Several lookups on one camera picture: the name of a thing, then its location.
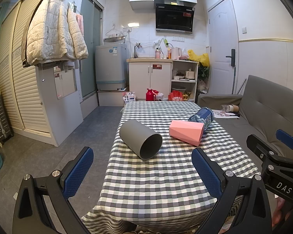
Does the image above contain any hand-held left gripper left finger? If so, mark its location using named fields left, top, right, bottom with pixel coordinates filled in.
left=12, top=147, right=94, bottom=234

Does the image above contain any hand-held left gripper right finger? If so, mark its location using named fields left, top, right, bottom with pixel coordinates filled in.
left=191, top=148, right=280, bottom=234

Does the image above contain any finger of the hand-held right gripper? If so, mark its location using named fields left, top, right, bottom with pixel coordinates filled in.
left=275, top=129, right=293, bottom=162
left=246, top=134, right=293, bottom=169

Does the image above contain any grey cup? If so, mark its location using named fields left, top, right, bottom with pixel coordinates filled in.
left=119, top=119, right=163, bottom=161

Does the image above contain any pink faceted cup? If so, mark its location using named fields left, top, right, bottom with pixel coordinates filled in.
left=169, top=120, right=205, bottom=147

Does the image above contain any blue patterned cup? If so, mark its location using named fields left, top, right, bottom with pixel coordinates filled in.
left=188, top=107, right=215, bottom=130

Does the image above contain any person's right hand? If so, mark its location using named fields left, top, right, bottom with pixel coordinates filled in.
left=271, top=196, right=287, bottom=228

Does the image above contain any grey fabric sofa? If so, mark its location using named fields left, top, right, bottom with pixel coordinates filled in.
left=197, top=75, right=293, bottom=176

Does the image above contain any grey checkered tablecloth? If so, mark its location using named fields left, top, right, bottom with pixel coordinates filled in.
left=81, top=102, right=262, bottom=234

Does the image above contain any printed magazine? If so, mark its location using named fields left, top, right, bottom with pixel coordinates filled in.
left=213, top=111, right=240, bottom=120

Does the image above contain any white floor cabinet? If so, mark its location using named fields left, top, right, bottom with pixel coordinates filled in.
left=35, top=62, right=84, bottom=147

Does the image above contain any white platform block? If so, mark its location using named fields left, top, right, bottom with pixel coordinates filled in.
left=98, top=89, right=127, bottom=107

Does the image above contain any red packet bag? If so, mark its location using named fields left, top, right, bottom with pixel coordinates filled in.
left=168, top=90, right=186, bottom=102

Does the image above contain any white open shelf unit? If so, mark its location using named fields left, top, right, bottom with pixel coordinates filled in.
left=171, top=60, right=199, bottom=103

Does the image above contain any white printed plastic bag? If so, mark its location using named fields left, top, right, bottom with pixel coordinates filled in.
left=123, top=91, right=137, bottom=103

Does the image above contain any silver ribbed suitcase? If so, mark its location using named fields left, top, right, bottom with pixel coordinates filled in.
left=0, top=94, right=14, bottom=147

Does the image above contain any green leafy plant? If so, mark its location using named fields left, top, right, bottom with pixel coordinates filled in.
left=198, top=62, right=210, bottom=81

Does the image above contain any red thermos jug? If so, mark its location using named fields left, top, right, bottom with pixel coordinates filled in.
left=146, top=88, right=160, bottom=102

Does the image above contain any yellow plastic bag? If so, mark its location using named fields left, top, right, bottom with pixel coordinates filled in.
left=188, top=49, right=210, bottom=68

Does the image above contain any white sink cabinet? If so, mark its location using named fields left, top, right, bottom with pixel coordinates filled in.
left=126, top=58, right=174, bottom=102

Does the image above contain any grey washing machine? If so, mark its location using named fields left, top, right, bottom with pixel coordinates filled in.
left=95, top=43, right=128, bottom=91

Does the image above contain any white door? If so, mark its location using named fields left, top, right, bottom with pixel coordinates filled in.
left=207, top=0, right=240, bottom=95

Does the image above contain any cream louvered wardrobe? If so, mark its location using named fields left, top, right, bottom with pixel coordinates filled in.
left=0, top=0, right=52, bottom=137

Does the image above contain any frosted glass sliding door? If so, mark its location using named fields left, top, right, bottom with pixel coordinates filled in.
left=79, top=0, right=104, bottom=98

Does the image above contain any white electric kettle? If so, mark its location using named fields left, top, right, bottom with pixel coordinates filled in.
left=171, top=47, right=182, bottom=60

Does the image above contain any metal faucet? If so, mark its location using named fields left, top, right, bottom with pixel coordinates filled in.
left=133, top=42, right=142, bottom=59

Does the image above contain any metal basin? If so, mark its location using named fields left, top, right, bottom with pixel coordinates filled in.
left=103, top=36, right=126, bottom=45

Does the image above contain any white padded jacket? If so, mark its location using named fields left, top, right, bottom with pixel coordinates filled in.
left=21, top=0, right=89, bottom=68

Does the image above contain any pink towel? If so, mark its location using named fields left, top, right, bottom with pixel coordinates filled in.
left=76, top=13, right=85, bottom=34

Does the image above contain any black range hood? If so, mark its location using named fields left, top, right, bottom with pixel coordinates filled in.
left=153, top=0, right=196, bottom=33

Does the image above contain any black door lock handle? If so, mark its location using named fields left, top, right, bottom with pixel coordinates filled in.
left=226, top=49, right=235, bottom=67

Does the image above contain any wire clothes hanger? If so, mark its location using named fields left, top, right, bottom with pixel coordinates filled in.
left=105, top=24, right=124, bottom=37

